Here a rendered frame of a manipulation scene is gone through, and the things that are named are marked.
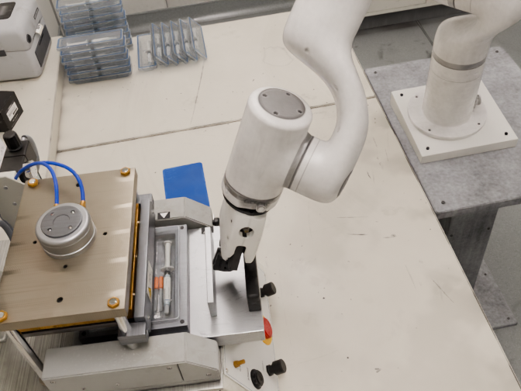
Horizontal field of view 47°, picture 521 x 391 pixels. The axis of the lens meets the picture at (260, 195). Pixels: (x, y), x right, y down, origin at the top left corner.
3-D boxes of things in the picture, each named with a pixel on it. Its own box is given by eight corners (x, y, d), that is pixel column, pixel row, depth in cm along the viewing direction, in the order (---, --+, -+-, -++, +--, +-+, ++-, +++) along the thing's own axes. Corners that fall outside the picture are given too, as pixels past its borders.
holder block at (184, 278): (83, 347, 92) (77, 338, 90) (95, 244, 106) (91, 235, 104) (190, 333, 92) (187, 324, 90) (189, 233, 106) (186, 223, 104)
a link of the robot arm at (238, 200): (287, 206, 81) (281, 221, 83) (280, 161, 87) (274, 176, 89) (226, 198, 79) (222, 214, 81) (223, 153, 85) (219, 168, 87)
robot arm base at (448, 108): (471, 83, 156) (487, 22, 142) (497, 134, 144) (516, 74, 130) (398, 92, 156) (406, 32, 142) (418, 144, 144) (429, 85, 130)
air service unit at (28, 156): (18, 232, 109) (-16, 174, 98) (32, 175, 119) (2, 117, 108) (47, 228, 109) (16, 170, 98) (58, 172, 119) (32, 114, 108)
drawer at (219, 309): (78, 365, 94) (62, 340, 88) (92, 254, 109) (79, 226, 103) (266, 343, 94) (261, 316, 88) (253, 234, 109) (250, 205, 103)
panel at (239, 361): (281, 414, 104) (223, 374, 92) (264, 273, 125) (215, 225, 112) (291, 410, 104) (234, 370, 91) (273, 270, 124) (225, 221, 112)
